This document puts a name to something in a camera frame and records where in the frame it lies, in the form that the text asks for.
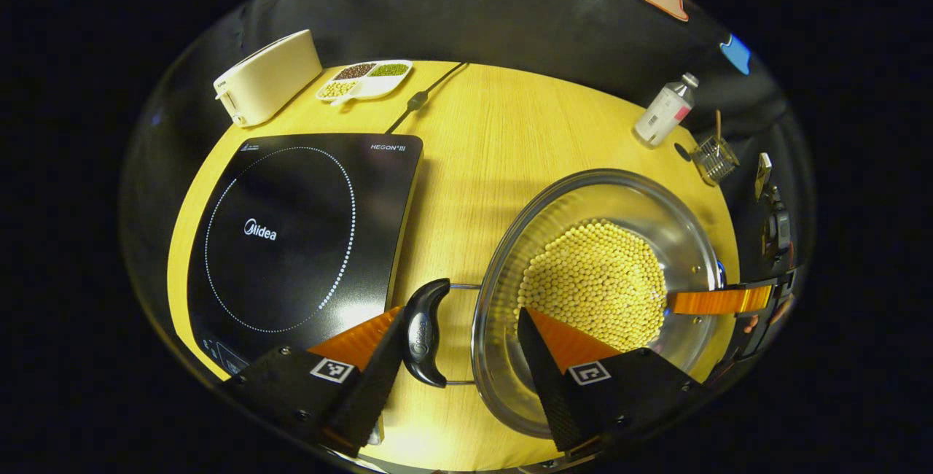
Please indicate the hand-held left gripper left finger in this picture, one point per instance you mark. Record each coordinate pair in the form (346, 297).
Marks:
(372, 394)

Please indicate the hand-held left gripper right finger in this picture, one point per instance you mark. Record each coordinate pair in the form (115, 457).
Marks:
(547, 386)

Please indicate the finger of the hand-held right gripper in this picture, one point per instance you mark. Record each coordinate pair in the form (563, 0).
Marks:
(721, 300)

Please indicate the pile of yellow beans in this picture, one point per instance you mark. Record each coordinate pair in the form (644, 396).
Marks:
(594, 277)

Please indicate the black induction cooktop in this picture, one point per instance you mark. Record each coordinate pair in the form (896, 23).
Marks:
(291, 233)

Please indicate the wooden stick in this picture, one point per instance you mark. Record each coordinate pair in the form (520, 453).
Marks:
(719, 127)

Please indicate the small black round disc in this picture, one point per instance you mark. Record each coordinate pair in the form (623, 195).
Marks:
(683, 152)

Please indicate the white divided dish with beans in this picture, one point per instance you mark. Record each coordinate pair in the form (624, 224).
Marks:
(364, 80)

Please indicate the white toaster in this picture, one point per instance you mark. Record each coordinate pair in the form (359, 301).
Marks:
(270, 76)

